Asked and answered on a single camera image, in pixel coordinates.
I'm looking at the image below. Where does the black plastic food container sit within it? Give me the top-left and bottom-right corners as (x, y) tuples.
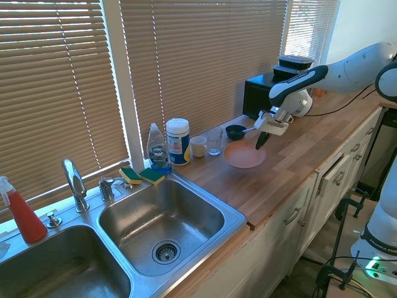
(272, 64), (306, 83)
(278, 55), (314, 70)

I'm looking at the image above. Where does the wooden robot mounting table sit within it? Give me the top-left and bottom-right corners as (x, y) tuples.
(322, 198), (397, 298)

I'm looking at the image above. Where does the stainless steel double sink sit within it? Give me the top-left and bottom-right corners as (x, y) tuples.
(0, 170), (248, 298)

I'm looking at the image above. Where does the black power cable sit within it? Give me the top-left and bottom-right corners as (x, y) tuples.
(305, 84), (378, 117)

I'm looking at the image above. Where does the white mug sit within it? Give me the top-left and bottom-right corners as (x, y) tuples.
(189, 135), (208, 158)

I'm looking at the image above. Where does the round sink drain strainer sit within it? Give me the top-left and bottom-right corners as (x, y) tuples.
(151, 239), (181, 265)

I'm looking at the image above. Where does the yellow green sponge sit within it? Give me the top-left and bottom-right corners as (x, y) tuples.
(138, 168), (166, 186)
(119, 167), (143, 186)

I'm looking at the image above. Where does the clear drinking glass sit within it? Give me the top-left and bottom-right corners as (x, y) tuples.
(206, 126), (223, 156)

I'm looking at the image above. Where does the white wipes canister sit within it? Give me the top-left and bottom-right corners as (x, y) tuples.
(166, 117), (191, 166)

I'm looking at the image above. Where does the black dishwasher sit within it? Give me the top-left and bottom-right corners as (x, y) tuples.
(370, 107), (397, 193)

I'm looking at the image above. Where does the narrow tan window blind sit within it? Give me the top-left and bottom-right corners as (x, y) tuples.
(284, 0), (341, 68)

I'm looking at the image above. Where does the red spray bottle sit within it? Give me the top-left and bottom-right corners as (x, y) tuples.
(0, 176), (48, 244)

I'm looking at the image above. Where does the black C-clamp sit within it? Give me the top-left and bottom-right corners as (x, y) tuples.
(334, 192), (370, 219)
(316, 250), (361, 290)

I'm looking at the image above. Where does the chrome kitchen faucet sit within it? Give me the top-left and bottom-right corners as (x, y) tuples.
(61, 159), (90, 213)

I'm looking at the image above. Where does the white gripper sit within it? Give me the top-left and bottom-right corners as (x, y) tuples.
(254, 111), (287, 151)

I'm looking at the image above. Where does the chrome side sprayer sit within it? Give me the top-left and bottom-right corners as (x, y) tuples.
(98, 176), (127, 201)

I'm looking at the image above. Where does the wide tan window blind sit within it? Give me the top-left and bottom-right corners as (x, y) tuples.
(0, 0), (131, 215)
(119, 0), (289, 159)

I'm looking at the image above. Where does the black microwave oven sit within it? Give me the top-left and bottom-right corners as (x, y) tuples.
(244, 73), (282, 120)

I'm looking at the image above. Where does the chrome sink knob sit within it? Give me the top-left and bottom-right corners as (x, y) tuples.
(46, 211), (63, 229)

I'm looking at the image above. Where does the pink plate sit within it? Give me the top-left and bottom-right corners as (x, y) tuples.
(223, 140), (267, 169)

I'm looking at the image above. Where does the clear Dawn dish soap bottle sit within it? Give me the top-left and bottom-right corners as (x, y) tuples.
(146, 123), (172, 174)

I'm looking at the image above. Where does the dark blue bowl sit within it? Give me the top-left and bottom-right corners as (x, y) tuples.
(225, 124), (248, 140)

